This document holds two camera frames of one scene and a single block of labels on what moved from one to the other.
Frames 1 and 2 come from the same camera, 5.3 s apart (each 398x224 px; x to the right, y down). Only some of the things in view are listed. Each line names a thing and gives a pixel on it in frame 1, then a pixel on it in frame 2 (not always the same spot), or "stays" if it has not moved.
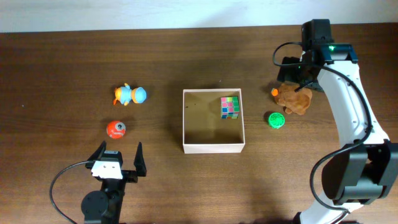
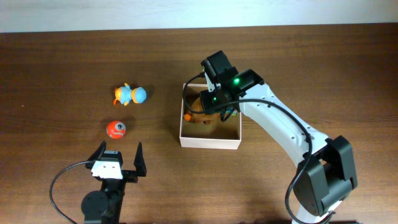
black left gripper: [131, 177] stays
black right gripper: [289, 75] → [204, 96]
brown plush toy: [291, 101] → [201, 118]
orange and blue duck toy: [125, 94] stays
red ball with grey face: [115, 129] stays
